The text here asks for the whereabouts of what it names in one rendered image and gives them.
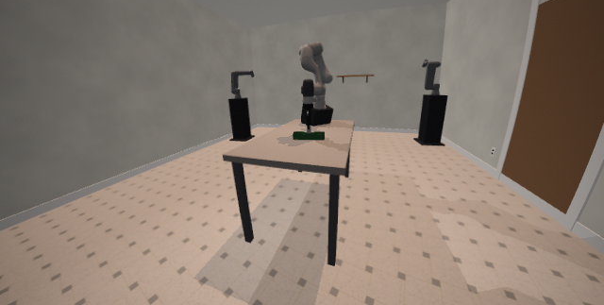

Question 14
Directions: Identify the green three-compartment bin rack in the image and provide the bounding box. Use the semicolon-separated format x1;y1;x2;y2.
293;131;325;140

